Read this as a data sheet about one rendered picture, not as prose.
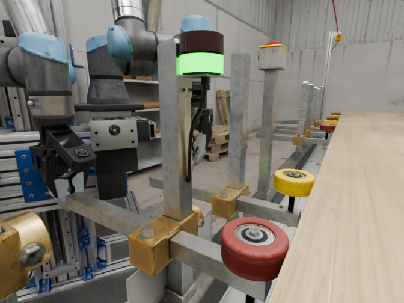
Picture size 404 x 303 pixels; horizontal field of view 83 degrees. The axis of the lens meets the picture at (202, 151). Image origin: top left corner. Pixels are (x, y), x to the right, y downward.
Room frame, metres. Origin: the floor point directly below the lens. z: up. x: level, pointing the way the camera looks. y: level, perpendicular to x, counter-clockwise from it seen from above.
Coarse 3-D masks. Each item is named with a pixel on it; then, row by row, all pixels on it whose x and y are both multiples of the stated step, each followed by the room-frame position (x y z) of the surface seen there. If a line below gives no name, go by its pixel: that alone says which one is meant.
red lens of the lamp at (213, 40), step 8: (184, 32) 0.31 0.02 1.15; (192, 32) 0.30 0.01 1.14; (200, 32) 0.30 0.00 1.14; (208, 32) 0.30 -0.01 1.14; (216, 32) 0.31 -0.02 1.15; (184, 40) 0.31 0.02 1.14; (192, 40) 0.30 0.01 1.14; (200, 40) 0.30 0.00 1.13; (208, 40) 0.30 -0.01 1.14; (216, 40) 0.31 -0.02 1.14; (184, 48) 0.31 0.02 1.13; (192, 48) 0.30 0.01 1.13; (200, 48) 0.30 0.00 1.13; (208, 48) 0.30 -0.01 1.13; (216, 48) 0.31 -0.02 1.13
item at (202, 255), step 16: (80, 192) 0.47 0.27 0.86; (80, 208) 0.42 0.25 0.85; (96, 208) 0.39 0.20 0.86; (112, 208) 0.39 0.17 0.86; (112, 224) 0.37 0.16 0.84; (128, 224) 0.34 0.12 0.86; (144, 224) 0.34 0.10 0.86; (176, 240) 0.29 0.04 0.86; (192, 240) 0.29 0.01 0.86; (208, 240) 0.30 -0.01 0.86; (176, 256) 0.29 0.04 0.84; (192, 256) 0.27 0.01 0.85; (208, 256) 0.26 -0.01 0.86; (208, 272) 0.26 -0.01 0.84; (224, 272) 0.25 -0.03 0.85; (240, 288) 0.23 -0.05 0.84; (256, 288) 0.22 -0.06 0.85
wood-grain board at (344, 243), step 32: (352, 128) 1.19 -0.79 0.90; (384, 128) 1.19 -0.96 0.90; (352, 160) 0.59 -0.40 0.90; (384, 160) 0.59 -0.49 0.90; (320, 192) 0.38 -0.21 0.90; (352, 192) 0.38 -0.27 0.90; (384, 192) 0.38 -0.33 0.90; (320, 224) 0.27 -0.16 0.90; (352, 224) 0.27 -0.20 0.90; (384, 224) 0.27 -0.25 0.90; (288, 256) 0.21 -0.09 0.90; (320, 256) 0.21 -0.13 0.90; (352, 256) 0.21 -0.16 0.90; (384, 256) 0.21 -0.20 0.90; (288, 288) 0.17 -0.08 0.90; (320, 288) 0.17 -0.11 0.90; (352, 288) 0.17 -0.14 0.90; (384, 288) 0.17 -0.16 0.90
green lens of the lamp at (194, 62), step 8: (184, 56) 0.31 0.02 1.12; (192, 56) 0.30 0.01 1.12; (200, 56) 0.30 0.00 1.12; (208, 56) 0.30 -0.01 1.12; (216, 56) 0.31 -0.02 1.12; (184, 64) 0.31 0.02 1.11; (192, 64) 0.30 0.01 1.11; (200, 64) 0.30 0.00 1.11; (208, 64) 0.30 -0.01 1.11; (216, 64) 0.31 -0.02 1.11; (184, 72) 0.31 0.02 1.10; (216, 72) 0.31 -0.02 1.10
